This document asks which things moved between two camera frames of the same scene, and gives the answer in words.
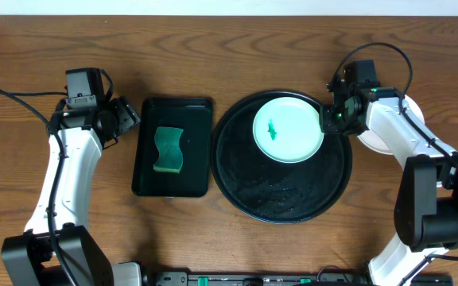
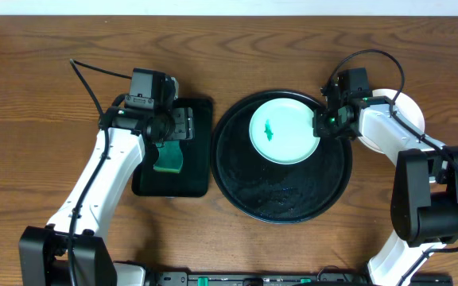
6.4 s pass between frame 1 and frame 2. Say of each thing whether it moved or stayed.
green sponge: stayed
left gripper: moved
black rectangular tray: stayed
